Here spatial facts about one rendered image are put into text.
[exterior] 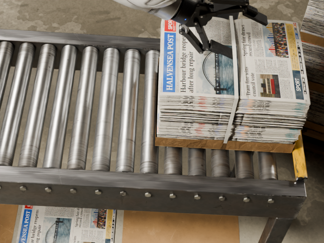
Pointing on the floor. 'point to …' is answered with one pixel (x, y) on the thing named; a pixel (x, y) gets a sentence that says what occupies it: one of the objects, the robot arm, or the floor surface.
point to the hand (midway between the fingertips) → (245, 36)
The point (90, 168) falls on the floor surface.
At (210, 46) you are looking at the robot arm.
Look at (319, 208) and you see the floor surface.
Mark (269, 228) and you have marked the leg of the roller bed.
